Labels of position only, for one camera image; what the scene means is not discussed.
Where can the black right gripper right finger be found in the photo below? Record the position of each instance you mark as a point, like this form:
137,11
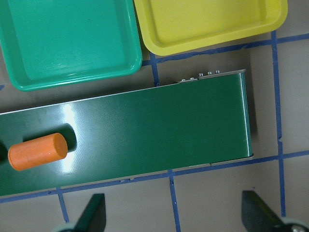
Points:
256,215

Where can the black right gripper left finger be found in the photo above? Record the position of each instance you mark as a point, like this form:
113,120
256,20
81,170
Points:
93,218

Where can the orange cylinder plain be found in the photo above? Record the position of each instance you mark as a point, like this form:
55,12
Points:
38,152

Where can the green conveyor belt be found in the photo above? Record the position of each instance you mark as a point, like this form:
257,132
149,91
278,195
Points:
185,124

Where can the green plastic tray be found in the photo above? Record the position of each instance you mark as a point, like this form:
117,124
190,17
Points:
51,43

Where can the yellow plastic tray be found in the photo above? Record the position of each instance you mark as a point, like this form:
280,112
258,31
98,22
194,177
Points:
173,26

